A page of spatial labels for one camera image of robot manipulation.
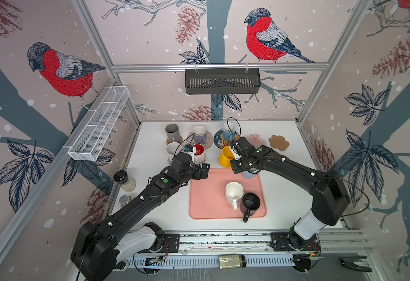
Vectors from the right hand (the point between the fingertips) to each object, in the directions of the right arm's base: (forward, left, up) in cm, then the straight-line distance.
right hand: (233, 165), depth 86 cm
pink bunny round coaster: (+23, +26, -10) cm, 36 cm away
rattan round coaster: (+23, +32, -10) cm, 41 cm away
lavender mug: (+27, +20, -5) cm, 33 cm away
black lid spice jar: (-10, +52, -3) cm, 53 cm away
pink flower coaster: (+26, -17, -11) cm, 33 cm away
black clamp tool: (-37, -48, -10) cm, 61 cm away
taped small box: (-39, +2, -6) cm, 39 cm away
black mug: (-17, -8, -9) cm, 20 cm away
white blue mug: (-1, -9, -8) cm, 12 cm away
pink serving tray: (-14, +12, -8) cm, 20 cm away
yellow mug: (+2, +4, +5) cm, 7 cm away
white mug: (-11, -1, -8) cm, 14 cm away
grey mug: (+21, +35, +1) cm, 40 cm away
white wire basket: (+10, +63, +21) cm, 67 cm away
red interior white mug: (+8, +18, -5) cm, 20 cm away
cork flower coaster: (+25, -32, -12) cm, 42 cm away
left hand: (-3, +14, +7) cm, 16 cm away
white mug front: (+10, +33, 0) cm, 35 cm away
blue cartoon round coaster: (+24, +7, -10) cm, 27 cm away
